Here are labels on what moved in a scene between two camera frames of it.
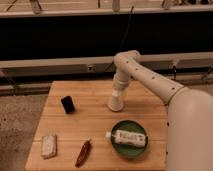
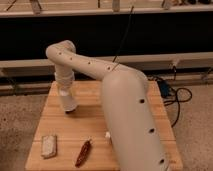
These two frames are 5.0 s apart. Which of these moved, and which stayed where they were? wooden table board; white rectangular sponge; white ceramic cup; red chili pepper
Moved: white ceramic cup
Stayed: white rectangular sponge; wooden table board; red chili pepper
